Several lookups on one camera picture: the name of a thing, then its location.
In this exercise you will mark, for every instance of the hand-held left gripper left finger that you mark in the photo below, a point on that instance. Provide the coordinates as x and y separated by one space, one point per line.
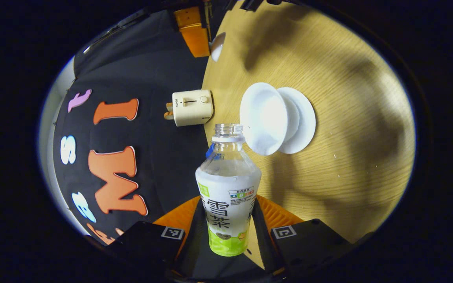
144 243

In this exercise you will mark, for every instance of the toast slice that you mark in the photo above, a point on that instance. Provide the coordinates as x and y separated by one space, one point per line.
168 111

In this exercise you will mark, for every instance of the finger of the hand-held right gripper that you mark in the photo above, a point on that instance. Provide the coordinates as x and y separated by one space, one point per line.
195 37

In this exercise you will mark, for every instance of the white toaster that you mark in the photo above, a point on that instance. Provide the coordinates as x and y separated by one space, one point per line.
193 107

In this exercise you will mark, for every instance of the white teacup lid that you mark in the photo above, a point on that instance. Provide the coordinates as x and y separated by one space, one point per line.
218 47

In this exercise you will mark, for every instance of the clear water bottle green label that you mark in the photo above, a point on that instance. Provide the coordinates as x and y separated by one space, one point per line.
228 196

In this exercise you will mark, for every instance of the blue folded towel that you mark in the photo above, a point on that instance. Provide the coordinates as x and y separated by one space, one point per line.
209 151

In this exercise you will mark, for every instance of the white saucer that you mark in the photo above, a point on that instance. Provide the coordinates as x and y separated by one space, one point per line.
305 118

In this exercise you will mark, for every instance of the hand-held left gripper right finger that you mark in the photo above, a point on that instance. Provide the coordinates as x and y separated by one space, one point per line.
309 243

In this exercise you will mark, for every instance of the white teacup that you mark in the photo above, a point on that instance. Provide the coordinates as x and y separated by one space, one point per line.
266 118

